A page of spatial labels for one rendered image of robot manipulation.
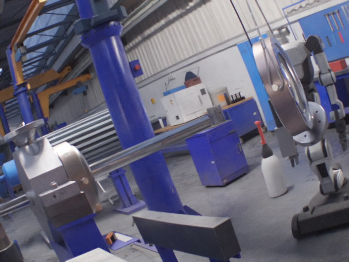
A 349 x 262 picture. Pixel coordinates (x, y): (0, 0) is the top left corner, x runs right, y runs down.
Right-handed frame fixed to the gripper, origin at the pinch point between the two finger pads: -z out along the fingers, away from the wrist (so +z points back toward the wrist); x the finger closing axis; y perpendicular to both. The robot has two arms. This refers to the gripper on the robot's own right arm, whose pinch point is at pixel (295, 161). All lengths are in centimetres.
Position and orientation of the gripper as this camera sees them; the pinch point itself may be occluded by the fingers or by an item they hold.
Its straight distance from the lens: 291.9
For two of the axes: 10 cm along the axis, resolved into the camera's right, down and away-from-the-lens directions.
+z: -2.4, -9.7, 0.9
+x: -5.7, 0.7, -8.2
